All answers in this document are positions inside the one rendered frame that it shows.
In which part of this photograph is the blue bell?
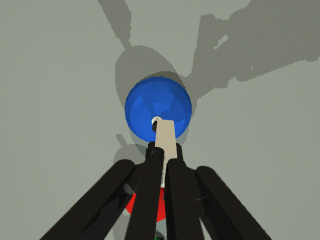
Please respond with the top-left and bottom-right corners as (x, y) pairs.
(125, 76), (192, 142)

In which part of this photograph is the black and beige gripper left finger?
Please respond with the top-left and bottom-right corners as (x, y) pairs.
(40, 119), (166, 240)

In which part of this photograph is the red bell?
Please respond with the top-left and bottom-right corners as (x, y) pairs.
(126, 188), (166, 222)

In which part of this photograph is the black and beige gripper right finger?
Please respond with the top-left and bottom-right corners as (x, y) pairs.
(162, 120), (272, 240)

